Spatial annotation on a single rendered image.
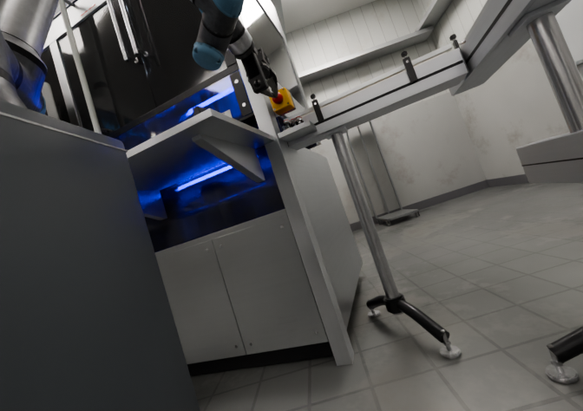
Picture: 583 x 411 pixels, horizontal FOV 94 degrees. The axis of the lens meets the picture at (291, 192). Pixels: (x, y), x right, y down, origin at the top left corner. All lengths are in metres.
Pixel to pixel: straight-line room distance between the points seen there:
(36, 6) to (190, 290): 1.02
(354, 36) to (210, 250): 4.53
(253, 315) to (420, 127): 4.15
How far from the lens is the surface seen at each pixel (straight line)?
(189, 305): 1.35
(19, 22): 0.76
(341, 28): 5.28
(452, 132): 5.01
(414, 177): 4.66
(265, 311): 1.17
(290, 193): 1.02
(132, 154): 0.85
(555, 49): 0.93
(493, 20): 1.00
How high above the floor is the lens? 0.58
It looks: 4 degrees up
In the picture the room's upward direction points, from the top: 18 degrees counter-clockwise
